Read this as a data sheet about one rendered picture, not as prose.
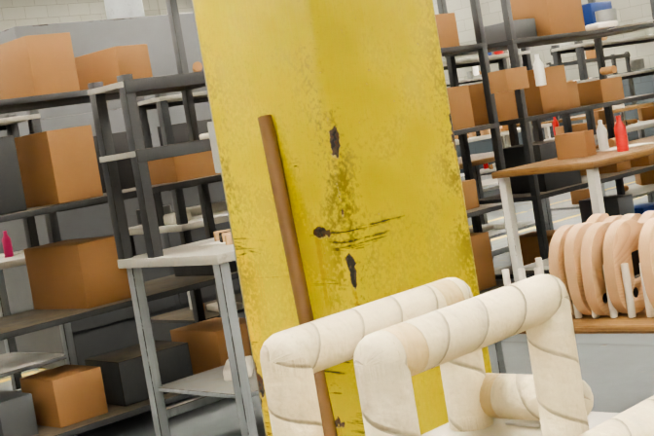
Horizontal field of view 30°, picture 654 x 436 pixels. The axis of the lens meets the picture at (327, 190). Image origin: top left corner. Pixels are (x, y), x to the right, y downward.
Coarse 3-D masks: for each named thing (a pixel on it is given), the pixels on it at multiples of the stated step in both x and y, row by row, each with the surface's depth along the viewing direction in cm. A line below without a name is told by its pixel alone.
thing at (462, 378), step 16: (480, 352) 88; (448, 368) 88; (464, 368) 87; (480, 368) 88; (448, 384) 88; (464, 384) 87; (480, 384) 88; (448, 400) 88; (464, 400) 87; (448, 416) 89; (464, 416) 88; (480, 416) 88
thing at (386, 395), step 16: (368, 368) 70; (384, 368) 69; (400, 368) 70; (368, 384) 70; (384, 384) 69; (400, 384) 70; (368, 400) 70; (384, 400) 70; (400, 400) 70; (368, 416) 70; (384, 416) 70; (400, 416) 70; (416, 416) 71; (368, 432) 70; (384, 432) 70; (400, 432) 70; (416, 432) 70
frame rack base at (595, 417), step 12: (504, 420) 89; (588, 420) 85; (600, 420) 85; (432, 432) 89; (444, 432) 88; (456, 432) 88; (468, 432) 87; (480, 432) 87; (492, 432) 86; (504, 432) 86; (516, 432) 85; (528, 432) 85; (540, 432) 84
